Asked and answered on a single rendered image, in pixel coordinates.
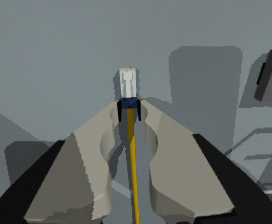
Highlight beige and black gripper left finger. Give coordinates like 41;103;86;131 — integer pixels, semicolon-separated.
0;99;122;224

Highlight yellow patch cord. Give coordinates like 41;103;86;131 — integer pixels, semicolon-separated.
126;108;139;224

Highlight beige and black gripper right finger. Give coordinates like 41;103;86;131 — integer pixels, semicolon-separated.
137;98;272;224

